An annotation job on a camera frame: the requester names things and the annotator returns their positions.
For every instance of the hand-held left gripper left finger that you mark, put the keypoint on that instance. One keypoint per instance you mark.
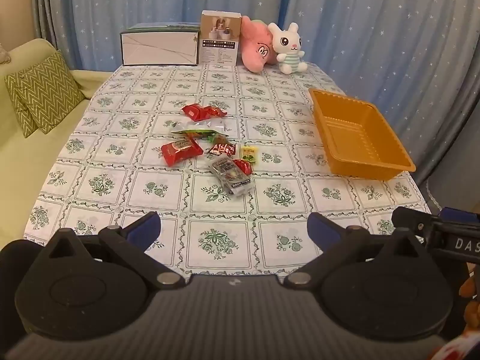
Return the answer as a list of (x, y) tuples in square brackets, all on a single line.
[(144, 230)]

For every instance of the white cardboard box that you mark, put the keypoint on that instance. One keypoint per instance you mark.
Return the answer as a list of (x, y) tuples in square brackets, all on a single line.
[(157, 48)]

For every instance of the large red snack packet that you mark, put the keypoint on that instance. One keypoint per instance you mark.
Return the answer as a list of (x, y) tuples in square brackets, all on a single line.
[(180, 150)]

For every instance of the blue star curtain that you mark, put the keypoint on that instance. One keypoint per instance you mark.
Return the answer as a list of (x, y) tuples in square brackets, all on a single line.
[(131, 0), (375, 26)]

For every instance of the cream sofa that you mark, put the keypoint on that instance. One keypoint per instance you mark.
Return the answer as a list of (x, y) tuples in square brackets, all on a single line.
[(37, 165)]

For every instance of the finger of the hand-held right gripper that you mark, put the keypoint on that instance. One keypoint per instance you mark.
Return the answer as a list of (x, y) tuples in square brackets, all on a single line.
[(408, 219), (459, 215)]

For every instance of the red gold snack packet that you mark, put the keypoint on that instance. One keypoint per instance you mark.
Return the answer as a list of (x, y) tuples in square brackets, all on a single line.
[(198, 111)]

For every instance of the green snack packet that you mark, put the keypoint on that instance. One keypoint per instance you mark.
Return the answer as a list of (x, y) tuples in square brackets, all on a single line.
[(195, 132)]

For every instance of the white bunny plush toy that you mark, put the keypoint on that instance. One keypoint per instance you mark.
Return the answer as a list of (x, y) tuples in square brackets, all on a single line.
[(287, 45)]

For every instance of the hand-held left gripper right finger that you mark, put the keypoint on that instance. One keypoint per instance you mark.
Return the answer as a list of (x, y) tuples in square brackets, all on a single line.
[(322, 230)]

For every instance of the grey fuzzy cloth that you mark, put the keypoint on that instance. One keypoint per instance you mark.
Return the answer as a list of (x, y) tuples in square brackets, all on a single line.
[(3, 52)]

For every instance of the green zigzag cushion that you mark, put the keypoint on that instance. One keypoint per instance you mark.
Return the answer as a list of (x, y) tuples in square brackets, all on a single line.
[(26, 123), (48, 86)]

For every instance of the blue curtain with lace trim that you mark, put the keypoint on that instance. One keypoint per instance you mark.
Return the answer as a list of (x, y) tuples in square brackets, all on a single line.
[(461, 191)]

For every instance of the small yellow green packet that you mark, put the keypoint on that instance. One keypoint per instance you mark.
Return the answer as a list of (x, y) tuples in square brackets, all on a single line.
[(249, 153)]

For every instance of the orange plastic tray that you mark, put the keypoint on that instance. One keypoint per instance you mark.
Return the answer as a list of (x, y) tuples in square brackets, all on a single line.
[(348, 131)]

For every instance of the brown white product box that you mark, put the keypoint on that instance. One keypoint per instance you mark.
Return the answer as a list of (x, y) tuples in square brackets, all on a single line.
[(219, 48)]

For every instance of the silver grey snack packet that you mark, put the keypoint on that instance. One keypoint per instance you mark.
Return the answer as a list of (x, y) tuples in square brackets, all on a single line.
[(228, 178)]

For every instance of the dark red candy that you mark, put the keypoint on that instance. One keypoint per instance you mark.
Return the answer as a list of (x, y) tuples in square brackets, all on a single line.
[(221, 148)]

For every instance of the pink carrot plush toy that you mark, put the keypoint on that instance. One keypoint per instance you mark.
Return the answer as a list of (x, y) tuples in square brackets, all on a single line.
[(255, 52)]

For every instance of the floral checked tablecloth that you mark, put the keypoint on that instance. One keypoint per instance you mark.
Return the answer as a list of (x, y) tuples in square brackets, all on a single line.
[(262, 210)]

